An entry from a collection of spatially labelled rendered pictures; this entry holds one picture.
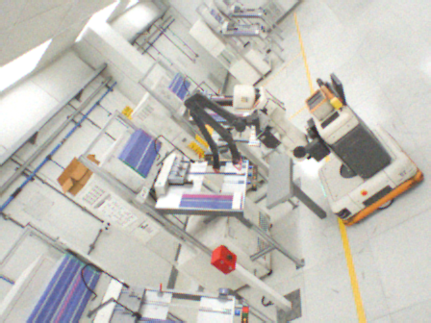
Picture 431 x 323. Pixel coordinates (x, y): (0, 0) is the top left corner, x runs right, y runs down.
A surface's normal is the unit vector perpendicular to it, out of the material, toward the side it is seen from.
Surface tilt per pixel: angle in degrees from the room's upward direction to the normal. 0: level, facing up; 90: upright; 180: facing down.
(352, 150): 90
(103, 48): 90
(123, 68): 90
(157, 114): 90
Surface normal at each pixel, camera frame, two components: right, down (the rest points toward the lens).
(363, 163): -0.05, 0.50
